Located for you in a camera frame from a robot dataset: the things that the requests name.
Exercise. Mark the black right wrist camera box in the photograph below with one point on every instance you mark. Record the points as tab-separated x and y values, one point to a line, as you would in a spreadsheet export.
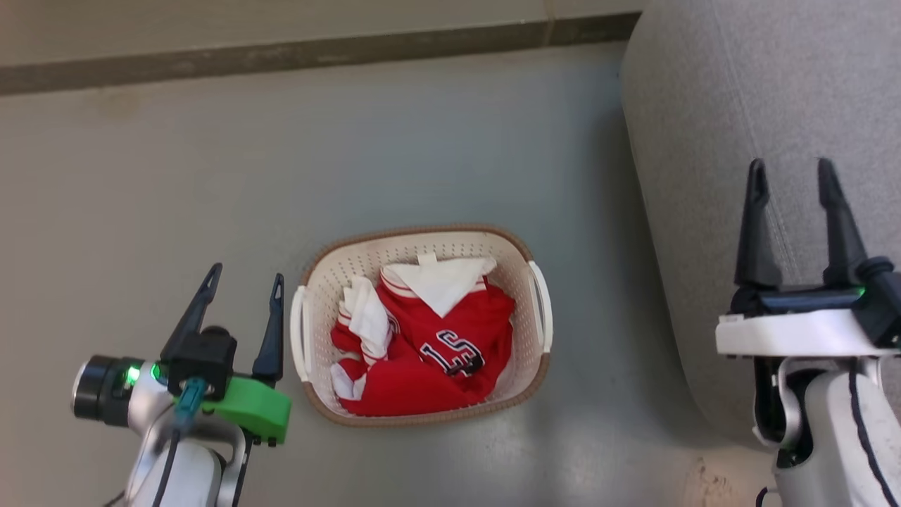
883	303

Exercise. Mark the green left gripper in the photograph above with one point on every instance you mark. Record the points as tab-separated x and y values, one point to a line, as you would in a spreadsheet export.
257	412

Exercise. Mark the grey fabric sofa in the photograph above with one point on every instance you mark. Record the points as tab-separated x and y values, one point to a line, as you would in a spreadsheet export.
704	105

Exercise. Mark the red white-striped shorts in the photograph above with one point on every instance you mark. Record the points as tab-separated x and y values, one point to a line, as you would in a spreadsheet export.
383	394

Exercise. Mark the beige perforated laundry basket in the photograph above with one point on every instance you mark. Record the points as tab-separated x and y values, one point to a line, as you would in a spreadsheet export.
352	264

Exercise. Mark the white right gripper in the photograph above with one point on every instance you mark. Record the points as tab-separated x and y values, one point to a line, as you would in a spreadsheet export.
788	334

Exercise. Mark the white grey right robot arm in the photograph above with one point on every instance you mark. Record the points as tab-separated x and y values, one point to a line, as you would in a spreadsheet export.
830	436

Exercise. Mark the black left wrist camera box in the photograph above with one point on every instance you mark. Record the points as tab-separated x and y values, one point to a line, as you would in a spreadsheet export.
204	359

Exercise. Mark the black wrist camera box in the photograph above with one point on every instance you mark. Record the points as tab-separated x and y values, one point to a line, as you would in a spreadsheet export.
883	303
204	359

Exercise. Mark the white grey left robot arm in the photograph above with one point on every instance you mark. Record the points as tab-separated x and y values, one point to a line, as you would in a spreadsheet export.
176	472

